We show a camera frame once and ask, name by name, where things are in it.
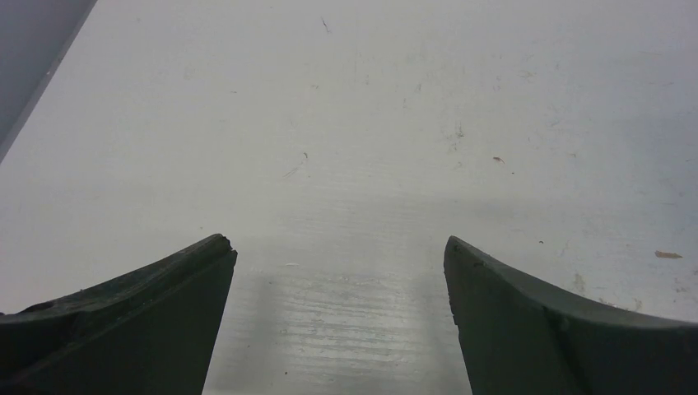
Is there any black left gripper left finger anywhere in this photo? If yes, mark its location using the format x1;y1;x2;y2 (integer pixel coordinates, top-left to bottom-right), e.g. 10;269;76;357
1;234;237;394

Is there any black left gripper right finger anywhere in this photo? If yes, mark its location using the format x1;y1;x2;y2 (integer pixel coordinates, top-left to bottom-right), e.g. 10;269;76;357
444;236;697;394

